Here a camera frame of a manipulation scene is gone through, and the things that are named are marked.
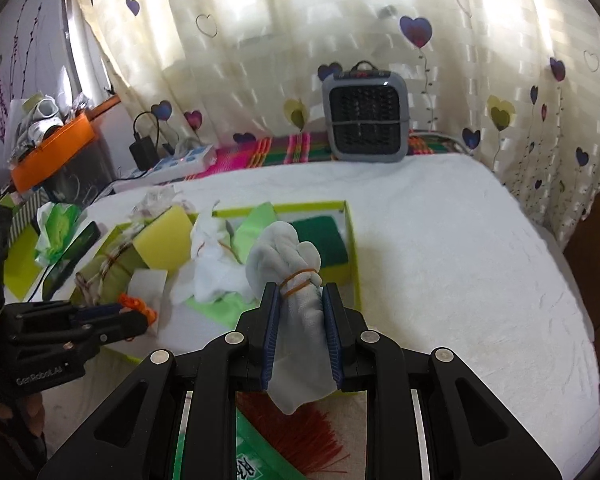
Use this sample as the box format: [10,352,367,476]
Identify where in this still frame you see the green printed plastic bag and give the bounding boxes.
[179,400,307,480]

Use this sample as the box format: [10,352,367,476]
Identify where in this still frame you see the yellow-green paper sheet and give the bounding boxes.
[2,224,42,302]

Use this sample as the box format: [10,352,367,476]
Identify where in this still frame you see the green tissue packet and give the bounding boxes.
[34,203,84,264]

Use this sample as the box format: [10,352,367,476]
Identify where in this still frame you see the white power strip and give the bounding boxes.
[112,145,217,194]

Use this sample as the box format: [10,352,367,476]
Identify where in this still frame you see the black power adapter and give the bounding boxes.
[129,132,159,169]

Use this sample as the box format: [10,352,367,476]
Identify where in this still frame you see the clear plastic wrapper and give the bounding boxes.
[129,186,197,222]

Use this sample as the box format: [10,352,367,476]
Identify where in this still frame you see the lime green cardboard box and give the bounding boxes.
[75,200,365,398]

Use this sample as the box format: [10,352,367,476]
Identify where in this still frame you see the grey space heater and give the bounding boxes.
[321,61,411,164]

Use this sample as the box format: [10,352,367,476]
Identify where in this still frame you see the rolled green cloth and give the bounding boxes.
[75,249,147,307]

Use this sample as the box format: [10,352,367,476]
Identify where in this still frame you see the pink dried flower branches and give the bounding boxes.
[0,0,45,147]

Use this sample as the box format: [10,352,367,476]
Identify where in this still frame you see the person's left hand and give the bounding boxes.
[0,392,44,442]

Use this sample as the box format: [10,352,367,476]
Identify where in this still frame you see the green and yellow sponge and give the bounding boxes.
[286,214,352,267]

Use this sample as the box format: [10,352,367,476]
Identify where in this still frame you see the person's left forearm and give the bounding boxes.
[0,422,49,480]

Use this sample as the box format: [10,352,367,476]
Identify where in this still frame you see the orange yarn tassel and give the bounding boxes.
[118,292,159,324]

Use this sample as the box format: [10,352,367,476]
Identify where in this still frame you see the colourful plaid blanket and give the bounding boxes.
[187,129,475,182]

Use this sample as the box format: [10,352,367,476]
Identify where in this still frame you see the orange tray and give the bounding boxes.
[9,97,118,194]

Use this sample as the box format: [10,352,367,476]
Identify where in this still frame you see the striped gift box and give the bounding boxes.
[0,191,49,252]

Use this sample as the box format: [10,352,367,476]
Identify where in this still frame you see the black smartphone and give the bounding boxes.
[42,220,101,302]

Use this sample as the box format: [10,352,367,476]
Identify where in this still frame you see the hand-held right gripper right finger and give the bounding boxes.
[322,282,563,480]

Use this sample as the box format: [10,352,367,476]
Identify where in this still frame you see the heart print curtain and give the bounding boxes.
[72,0,600,251]

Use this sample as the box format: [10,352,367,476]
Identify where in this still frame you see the light green cloth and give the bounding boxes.
[184,202,282,322]

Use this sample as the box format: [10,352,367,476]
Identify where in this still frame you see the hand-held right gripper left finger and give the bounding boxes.
[37,282,281,480]

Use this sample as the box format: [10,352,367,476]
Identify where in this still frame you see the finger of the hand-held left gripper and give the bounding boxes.
[14,301,126,325]
[10,311,149,357]

